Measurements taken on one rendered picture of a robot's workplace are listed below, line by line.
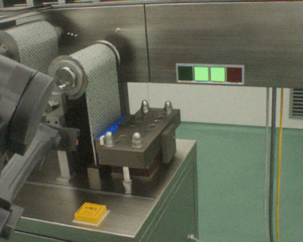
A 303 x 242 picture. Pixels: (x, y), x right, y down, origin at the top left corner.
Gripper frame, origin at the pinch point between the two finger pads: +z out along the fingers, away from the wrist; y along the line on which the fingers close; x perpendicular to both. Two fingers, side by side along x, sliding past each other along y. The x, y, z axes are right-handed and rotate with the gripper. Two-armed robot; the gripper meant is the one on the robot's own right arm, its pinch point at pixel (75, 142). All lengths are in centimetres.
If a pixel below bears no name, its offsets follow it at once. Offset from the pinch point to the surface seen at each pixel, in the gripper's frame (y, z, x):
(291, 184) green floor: 62, 208, 0
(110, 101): 0.6, 19.9, 17.7
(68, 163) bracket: -7.8, 10.4, -6.5
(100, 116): 0.5, 13.5, 10.8
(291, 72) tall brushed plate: 62, 29, 32
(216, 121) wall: -14, 287, 57
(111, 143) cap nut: 8.3, 8.2, 1.5
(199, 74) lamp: 30, 30, 31
